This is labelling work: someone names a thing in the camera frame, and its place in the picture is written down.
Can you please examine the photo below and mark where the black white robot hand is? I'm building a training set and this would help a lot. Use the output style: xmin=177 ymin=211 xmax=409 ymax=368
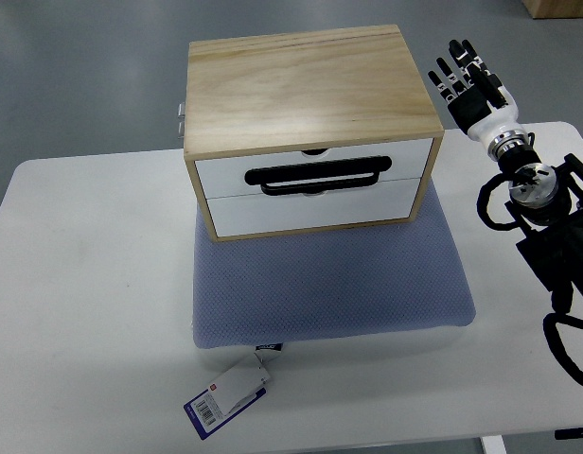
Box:
xmin=428 ymin=40 xmax=519 ymax=141

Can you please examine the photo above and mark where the wooden drawer cabinet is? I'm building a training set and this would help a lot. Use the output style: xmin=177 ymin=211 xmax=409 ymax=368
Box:
xmin=184 ymin=25 xmax=443 ymax=241

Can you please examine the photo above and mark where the cardboard box corner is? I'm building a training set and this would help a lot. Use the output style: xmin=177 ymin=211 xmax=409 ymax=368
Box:
xmin=523 ymin=0 xmax=583 ymax=19

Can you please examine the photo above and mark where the blue mesh cushion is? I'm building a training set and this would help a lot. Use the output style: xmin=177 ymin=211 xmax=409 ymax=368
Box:
xmin=192 ymin=187 xmax=476 ymax=349

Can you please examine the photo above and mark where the white table leg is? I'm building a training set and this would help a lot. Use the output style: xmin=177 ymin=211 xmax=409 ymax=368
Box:
xmin=480 ymin=435 xmax=507 ymax=454

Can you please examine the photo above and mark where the white blue product tag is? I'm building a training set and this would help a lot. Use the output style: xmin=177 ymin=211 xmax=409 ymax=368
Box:
xmin=184 ymin=343 xmax=284 ymax=441

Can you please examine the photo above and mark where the grey table clamp bracket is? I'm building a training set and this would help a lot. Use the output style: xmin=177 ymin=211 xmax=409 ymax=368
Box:
xmin=177 ymin=102 xmax=186 ymax=139

